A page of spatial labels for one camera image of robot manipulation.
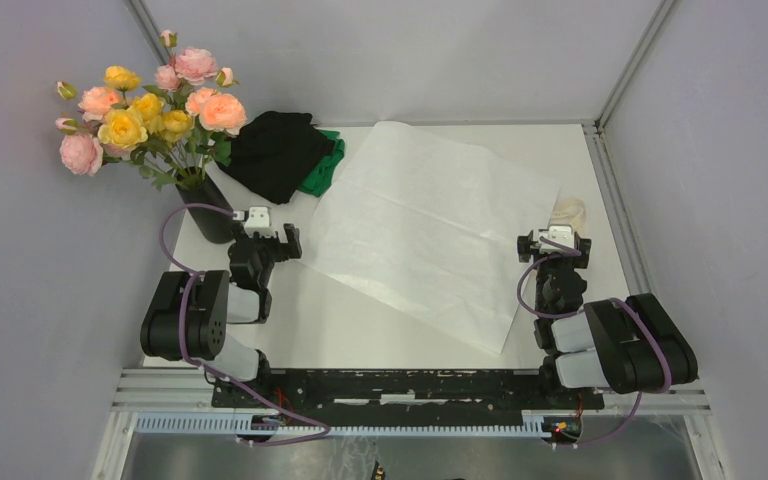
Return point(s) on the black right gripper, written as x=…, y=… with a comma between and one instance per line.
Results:
x=582, y=244

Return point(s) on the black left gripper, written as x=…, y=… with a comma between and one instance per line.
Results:
x=291, y=235

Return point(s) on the cream printed ribbon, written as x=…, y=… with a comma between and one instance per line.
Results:
x=569, y=211

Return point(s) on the white paper bouquet wrap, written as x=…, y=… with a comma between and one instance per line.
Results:
x=429, y=226

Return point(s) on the peach rose stem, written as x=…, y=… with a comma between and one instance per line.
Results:
x=94, y=104
x=218, y=117

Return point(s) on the yellow rose stem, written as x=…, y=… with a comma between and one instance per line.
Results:
x=155, y=123

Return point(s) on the pink rose stem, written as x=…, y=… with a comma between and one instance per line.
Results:
x=191, y=65

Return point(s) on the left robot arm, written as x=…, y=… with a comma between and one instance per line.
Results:
x=219, y=298

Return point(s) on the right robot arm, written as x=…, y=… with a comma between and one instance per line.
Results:
x=626, y=345

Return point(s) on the pink roses in vase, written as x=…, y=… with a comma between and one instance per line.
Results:
x=82, y=153

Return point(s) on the green cloth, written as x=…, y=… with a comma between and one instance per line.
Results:
x=320, y=179

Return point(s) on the black cloth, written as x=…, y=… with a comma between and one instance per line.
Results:
x=275, y=153

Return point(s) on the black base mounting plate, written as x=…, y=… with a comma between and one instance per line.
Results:
x=419, y=398

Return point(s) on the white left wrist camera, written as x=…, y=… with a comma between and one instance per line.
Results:
x=255, y=222

